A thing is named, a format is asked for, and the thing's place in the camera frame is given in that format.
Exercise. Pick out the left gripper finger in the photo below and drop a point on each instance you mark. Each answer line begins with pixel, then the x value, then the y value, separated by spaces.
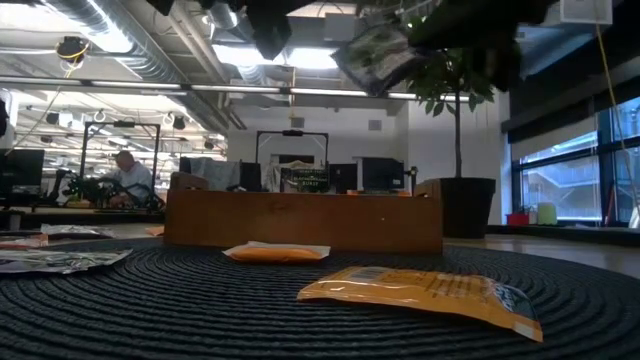
pixel 270 35

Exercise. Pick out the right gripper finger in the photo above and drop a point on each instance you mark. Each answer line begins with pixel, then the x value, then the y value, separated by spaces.
pixel 495 67
pixel 450 32

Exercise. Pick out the blackcurrant tea packet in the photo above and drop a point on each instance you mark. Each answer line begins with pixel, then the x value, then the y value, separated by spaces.
pixel 60 261
pixel 375 60
pixel 75 231
pixel 305 181

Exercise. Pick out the orange peach tea packet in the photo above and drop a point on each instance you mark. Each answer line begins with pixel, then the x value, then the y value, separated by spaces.
pixel 380 193
pixel 425 295

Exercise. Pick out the wooden tea box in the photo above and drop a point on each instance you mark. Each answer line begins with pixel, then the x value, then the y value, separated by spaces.
pixel 300 220

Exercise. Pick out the white orange Tazo tea packet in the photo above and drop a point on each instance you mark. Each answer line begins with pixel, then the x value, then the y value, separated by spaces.
pixel 275 255

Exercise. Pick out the red tea packet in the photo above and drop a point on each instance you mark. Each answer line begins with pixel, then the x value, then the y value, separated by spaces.
pixel 22 242

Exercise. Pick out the green leafy tree plant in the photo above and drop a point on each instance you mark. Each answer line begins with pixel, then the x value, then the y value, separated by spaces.
pixel 440 75

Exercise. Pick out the grey ceiling unit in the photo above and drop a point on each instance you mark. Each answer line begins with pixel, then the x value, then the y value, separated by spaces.
pixel 337 22

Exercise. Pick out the white ceiling box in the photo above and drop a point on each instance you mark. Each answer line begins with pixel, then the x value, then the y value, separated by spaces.
pixel 585 11

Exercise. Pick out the grey fabric partition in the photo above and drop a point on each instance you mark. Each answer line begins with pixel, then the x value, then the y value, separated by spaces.
pixel 215 172

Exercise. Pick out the red box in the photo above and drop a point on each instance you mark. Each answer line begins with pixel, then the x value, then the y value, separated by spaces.
pixel 517 219

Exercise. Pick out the black computer monitor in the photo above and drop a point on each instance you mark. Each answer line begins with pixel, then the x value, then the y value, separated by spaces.
pixel 382 172
pixel 25 167

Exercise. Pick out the pale green container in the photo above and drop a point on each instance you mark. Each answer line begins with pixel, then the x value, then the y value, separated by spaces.
pixel 547 215

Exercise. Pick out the person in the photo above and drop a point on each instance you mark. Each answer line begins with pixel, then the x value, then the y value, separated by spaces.
pixel 132 175

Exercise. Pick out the round dark woven placemat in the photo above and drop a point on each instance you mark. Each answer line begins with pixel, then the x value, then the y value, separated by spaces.
pixel 200 310

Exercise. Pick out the shiny silver ceiling duct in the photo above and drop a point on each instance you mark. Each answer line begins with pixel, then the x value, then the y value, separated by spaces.
pixel 222 15

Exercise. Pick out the black frame robot station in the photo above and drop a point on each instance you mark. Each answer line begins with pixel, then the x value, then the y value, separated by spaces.
pixel 292 133
pixel 100 124

